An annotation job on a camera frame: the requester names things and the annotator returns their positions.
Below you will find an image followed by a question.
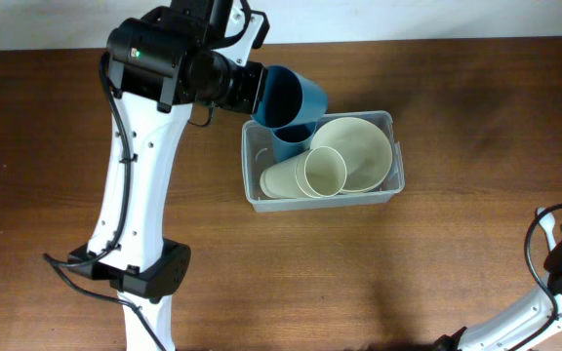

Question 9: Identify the blue cup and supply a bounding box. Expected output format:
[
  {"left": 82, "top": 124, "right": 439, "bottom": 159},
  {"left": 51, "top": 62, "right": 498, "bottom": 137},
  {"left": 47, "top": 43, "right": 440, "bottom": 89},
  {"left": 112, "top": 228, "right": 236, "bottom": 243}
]
[
  {"left": 252, "top": 65, "right": 328, "bottom": 130},
  {"left": 272, "top": 122, "right": 317, "bottom": 163}
]

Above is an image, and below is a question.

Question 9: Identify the cream cup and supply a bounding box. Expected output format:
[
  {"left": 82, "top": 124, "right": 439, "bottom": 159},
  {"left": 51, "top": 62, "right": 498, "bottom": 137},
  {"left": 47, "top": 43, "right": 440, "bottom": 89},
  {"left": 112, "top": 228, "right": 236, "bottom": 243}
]
[
  {"left": 260, "top": 156, "right": 305, "bottom": 199},
  {"left": 295, "top": 146, "right": 347, "bottom": 198}
]

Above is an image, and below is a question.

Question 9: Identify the cream bowl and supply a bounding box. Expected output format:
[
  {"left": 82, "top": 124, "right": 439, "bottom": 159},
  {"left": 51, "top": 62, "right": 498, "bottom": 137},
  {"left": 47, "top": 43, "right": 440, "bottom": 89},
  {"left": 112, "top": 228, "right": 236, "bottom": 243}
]
[{"left": 311, "top": 117, "right": 393, "bottom": 194}]

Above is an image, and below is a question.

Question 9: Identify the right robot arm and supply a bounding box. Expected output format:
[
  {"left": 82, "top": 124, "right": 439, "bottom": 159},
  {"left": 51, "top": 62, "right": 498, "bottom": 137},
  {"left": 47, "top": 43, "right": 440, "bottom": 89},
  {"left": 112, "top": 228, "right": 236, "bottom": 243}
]
[{"left": 433, "top": 241, "right": 562, "bottom": 350}]

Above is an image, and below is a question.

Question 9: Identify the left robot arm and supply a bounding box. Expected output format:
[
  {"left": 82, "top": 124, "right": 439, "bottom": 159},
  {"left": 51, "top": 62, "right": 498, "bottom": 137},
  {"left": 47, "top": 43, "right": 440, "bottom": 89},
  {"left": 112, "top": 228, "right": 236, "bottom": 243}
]
[{"left": 65, "top": 1, "right": 269, "bottom": 350}]

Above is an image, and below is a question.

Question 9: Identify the clear plastic container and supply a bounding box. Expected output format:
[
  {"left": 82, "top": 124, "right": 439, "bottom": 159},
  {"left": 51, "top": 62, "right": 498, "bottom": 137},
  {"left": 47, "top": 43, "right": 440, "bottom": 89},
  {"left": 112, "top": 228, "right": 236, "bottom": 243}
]
[{"left": 241, "top": 110, "right": 405, "bottom": 213}]

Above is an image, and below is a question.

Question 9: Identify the white plastic spoon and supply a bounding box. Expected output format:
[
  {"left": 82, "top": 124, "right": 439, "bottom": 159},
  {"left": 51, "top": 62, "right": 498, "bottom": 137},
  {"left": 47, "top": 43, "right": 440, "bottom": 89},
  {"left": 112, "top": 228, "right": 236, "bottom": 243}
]
[{"left": 536, "top": 207, "right": 556, "bottom": 252}]

